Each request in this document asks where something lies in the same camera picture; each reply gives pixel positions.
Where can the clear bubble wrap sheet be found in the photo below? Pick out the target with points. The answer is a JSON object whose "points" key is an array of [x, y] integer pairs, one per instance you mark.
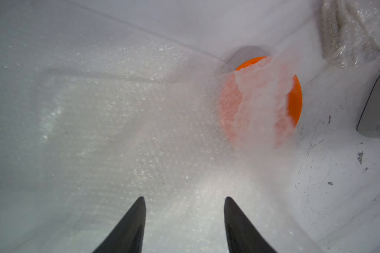
{"points": [[350, 32], [95, 114]]}

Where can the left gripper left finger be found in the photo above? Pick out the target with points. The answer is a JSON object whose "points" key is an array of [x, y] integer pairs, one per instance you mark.
{"points": [[128, 234]]}

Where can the orange dinner plate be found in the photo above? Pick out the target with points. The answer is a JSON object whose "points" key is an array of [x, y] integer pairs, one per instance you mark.
{"points": [[261, 102]]}

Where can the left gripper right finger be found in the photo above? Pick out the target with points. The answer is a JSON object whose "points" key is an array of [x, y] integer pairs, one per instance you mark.
{"points": [[242, 236]]}

